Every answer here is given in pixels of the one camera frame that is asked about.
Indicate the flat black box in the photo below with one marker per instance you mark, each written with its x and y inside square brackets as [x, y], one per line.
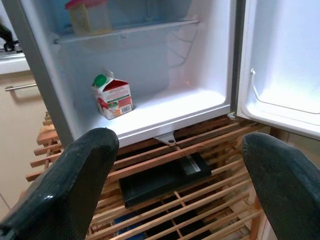
[160, 182]

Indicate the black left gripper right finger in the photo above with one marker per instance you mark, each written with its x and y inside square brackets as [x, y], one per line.
[290, 190]

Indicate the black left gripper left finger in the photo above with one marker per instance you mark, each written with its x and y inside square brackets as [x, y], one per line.
[60, 190]

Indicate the green-capped juice carton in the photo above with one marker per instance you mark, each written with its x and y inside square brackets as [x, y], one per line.
[113, 97]

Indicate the white mini fridge door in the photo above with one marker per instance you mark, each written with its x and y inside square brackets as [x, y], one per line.
[282, 37]

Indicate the wooden slatted rack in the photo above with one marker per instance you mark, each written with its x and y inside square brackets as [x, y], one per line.
[200, 140]

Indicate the red-lidded clear container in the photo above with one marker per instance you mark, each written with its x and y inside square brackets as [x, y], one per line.
[87, 17]

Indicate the blue packet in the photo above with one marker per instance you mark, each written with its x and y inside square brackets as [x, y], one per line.
[127, 230]

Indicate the beige kitchen cabinet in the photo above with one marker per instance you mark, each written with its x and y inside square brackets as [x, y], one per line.
[17, 137]

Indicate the clear fridge shelf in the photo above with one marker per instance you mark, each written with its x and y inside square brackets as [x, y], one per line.
[130, 31]

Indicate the grey mini fridge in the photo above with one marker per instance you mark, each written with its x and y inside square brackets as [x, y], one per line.
[162, 75]

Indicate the steel gas hob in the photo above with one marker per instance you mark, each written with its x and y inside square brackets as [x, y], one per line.
[10, 45]

